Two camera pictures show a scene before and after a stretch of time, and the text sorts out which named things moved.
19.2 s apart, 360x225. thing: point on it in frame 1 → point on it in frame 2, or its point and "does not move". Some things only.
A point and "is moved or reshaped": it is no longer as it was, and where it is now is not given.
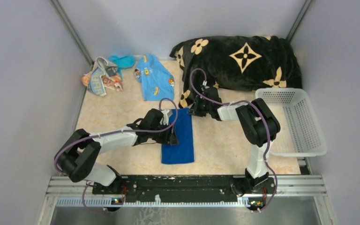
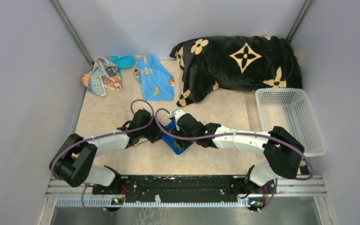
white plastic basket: x=300 y=134 does not move
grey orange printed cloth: x=104 y=73 does not move
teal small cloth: x=123 y=62 does not move
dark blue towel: x=181 y=119 is moved or reshaped
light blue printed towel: x=158 y=83 does not move
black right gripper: x=194 y=110 → x=180 y=130
